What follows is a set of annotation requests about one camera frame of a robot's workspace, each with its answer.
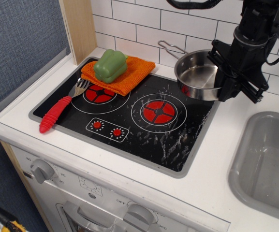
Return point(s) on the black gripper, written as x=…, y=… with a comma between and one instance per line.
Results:
x=239, y=70

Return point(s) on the stainless steel saucepan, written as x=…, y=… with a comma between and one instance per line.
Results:
x=194, y=71

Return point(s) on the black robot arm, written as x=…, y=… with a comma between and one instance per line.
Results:
x=259, y=26

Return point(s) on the black toy stovetop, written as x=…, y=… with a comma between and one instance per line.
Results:
x=155, y=125

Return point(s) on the orange folded cloth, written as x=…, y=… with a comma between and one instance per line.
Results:
x=136, y=71

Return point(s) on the grey sink basin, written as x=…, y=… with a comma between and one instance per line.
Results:
x=254, y=174

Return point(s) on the green toy bell pepper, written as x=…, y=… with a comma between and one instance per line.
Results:
x=110, y=66

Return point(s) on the grey right oven knob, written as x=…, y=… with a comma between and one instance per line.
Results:
x=139, y=217

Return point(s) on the grey oven knob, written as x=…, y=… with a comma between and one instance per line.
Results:
x=139, y=217
x=41, y=170

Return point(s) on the white toy oven front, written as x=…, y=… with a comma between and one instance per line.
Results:
x=72, y=203

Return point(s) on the grey left oven knob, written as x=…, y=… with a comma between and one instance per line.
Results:
x=41, y=170

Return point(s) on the yellow object on floor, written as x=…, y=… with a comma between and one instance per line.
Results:
x=13, y=226

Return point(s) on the fork with red handle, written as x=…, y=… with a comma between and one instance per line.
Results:
x=50, y=118

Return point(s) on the wooden side post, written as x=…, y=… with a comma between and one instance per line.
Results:
x=79, y=24

